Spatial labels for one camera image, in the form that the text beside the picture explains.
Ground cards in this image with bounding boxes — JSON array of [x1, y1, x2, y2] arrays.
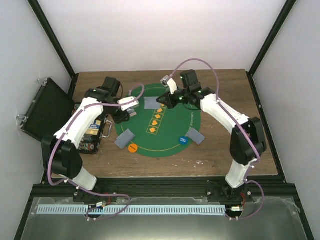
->
[[186, 128, 206, 145]]

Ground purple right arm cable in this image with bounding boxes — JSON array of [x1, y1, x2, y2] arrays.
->
[[169, 58, 265, 222]]

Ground face-down card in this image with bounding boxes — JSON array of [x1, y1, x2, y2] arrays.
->
[[143, 96, 161, 110]]

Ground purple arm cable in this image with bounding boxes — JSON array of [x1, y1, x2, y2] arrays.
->
[[169, 58, 265, 222], [47, 83, 145, 222]]

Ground chrome case handle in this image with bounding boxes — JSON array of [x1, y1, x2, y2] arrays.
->
[[101, 118, 113, 138]]

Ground blue small blind button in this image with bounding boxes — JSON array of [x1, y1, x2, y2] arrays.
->
[[179, 136, 189, 145]]

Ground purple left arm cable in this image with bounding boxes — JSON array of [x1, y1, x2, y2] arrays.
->
[[47, 83, 145, 222]]

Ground round green poker mat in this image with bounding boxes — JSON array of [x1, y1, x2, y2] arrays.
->
[[115, 83, 202, 158]]

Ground dealt blue patterned card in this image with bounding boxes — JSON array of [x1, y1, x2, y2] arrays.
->
[[114, 129, 136, 149]]

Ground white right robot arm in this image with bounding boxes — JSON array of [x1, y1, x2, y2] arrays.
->
[[156, 70, 267, 202]]

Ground deck of grey cards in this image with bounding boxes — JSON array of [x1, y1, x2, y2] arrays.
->
[[127, 108, 137, 117]]

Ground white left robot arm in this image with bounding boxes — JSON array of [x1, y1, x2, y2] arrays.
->
[[41, 77, 144, 202]]

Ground blue card deck box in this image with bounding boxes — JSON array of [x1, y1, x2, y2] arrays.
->
[[86, 119, 101, 136]]

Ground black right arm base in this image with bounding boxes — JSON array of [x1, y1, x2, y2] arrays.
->
[[206, 180, 253, 203]]

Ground black poker set case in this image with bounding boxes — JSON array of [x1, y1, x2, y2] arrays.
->
[[17, 78, 107, 155]]

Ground light blue slotted rail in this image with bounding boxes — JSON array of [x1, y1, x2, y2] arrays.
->
[[36, 204, 226, 216]]

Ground orange big blind button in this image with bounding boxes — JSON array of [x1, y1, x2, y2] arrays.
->
[[128, 143, 139, 153]]

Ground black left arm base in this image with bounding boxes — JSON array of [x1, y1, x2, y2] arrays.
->
[[72, 185, 119, 204]]

